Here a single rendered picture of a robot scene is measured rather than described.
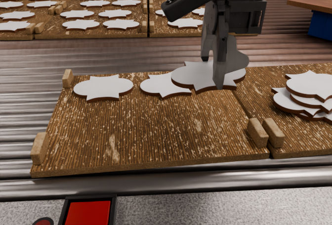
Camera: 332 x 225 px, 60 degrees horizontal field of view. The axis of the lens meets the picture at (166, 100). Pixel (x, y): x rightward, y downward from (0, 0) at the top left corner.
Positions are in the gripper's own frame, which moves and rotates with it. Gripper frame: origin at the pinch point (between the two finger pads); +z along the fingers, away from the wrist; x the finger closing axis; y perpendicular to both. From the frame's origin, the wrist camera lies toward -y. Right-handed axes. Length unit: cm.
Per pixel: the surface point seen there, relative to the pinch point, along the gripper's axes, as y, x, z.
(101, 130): -20.9, -2.1, 10.8
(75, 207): -23.2, -19.2, 11.4
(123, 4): -18, 98, 10
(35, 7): -59, 97, 11
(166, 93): -6.7, 9.1, 9.6
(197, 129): -2.0, -3.8, 10.5
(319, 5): 50, 47, -1
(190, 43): 6, 49, 13
